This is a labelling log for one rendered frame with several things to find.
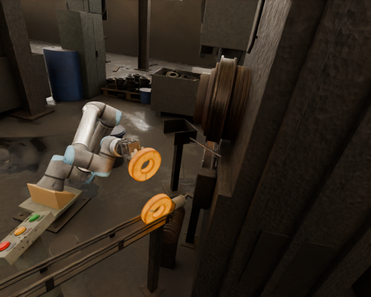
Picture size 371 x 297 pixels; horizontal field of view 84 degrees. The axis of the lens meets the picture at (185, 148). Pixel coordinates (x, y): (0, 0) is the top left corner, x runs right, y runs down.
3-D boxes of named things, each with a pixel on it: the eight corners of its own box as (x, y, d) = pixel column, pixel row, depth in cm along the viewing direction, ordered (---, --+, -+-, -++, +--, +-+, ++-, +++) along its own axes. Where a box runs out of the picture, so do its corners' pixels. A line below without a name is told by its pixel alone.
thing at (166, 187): (177, 178, 230) (184, 118, 195) (186, 194, 210) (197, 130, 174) (159, 182, 222) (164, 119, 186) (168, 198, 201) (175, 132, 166)
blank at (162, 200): (160, 225, 101) (156, 221, 103) (176, 199, 101) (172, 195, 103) (138, 225, 89) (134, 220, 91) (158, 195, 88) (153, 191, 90)
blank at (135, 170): (164, 147, 93) (159, 144, 95) (134, 154, 82) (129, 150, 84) (158, 176, 99) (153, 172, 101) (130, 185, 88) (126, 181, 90)
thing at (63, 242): (94, 291, 125) (83, 236, 100) (82, 314, 115) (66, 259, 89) (76, 287, 127) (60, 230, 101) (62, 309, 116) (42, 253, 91)
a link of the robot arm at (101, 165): (85, 170, 110) (94, 148, 112) (106, 176, 116) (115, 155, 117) (86, 173, 102) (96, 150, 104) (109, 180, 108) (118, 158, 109)
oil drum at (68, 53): (91, 95, 439) (86, 49, 395) (73, 103, 388) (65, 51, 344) (66, 91, 445) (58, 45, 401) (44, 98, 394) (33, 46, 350)
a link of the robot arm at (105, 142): (111, 154, 118) (118, 138, 119) (122, 159, 110) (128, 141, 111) (96, 149, 112) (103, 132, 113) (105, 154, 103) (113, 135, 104)
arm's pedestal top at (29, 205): (19, 209, 161) (17, 205, 159) (52, 184, 188) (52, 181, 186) (54, 221, 155) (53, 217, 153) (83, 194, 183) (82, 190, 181)
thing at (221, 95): (218, 125, 147) (234, 53, 124) (214, 159, 106) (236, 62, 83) (209, 124, 147) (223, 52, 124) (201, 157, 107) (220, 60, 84)
